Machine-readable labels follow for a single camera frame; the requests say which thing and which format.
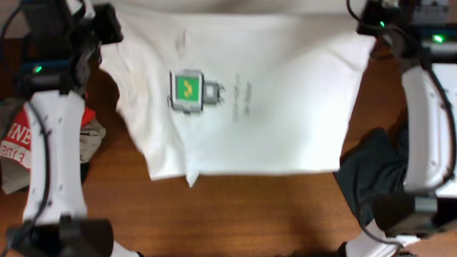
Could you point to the red printed t-shirt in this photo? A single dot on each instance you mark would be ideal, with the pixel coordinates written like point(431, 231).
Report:
point(17, 143)

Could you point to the khaki folded garment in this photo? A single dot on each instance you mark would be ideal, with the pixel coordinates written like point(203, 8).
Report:
point(14, 177)

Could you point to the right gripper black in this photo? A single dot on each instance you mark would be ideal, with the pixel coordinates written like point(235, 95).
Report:
point(372, 11)

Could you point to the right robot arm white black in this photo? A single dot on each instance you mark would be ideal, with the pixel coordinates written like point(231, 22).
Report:
point(422, 36)

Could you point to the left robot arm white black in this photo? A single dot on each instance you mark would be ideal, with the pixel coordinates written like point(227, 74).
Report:
point(63, 42)

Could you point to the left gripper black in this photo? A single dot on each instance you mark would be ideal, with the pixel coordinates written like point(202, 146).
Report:
point(103, 23)

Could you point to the black Nike t-shirt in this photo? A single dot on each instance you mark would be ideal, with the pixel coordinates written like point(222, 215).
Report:
point(376, 166)

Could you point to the white t-shirt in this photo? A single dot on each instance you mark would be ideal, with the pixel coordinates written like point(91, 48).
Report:
point(236, 88)

